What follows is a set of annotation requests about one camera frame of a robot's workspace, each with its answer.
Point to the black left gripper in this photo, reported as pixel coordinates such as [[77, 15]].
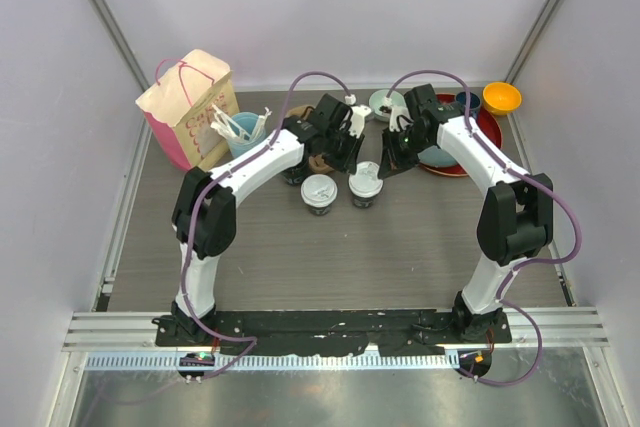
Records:
[[346, 165]]

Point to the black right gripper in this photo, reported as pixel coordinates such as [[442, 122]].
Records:
[[392, 161]]

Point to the single white cup lid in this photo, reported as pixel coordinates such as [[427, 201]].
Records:
[[319, 186]]

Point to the black paper coffee cup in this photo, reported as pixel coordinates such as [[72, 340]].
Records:
[[364, 200]]

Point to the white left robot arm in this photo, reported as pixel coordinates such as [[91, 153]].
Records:
[[204, 217]]

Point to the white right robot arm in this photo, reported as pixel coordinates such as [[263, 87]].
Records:
[[516, 219]]

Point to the brown cardboard cup carrier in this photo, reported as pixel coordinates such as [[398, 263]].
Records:
[[317, 165]]

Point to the dark blue ceramic plate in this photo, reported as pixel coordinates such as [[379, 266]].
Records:
[[436, 157]]

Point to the mint green ceramic bowl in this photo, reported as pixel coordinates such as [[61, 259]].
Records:
[[380, 99]]

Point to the light blue straw cup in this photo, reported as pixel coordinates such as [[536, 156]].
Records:
[[246, 120]]

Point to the dark blue ceramic mug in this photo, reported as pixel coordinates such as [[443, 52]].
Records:
[[475, 103]]

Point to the red round tray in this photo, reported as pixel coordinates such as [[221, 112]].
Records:
[[488, 125]]

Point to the orange bowl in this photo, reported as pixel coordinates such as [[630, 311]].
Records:
[[501, 98]]

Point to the pink kraft paper bag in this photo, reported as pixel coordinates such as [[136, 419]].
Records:
[[180, 105]]

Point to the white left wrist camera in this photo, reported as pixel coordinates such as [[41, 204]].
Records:
[[359, 115]]

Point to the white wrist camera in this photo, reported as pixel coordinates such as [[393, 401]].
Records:
[[359, 115], [397, 115]]

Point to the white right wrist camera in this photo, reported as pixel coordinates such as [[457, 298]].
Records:
[[397, 115]]

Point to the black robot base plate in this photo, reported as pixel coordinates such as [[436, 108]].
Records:
[[326, 333]]

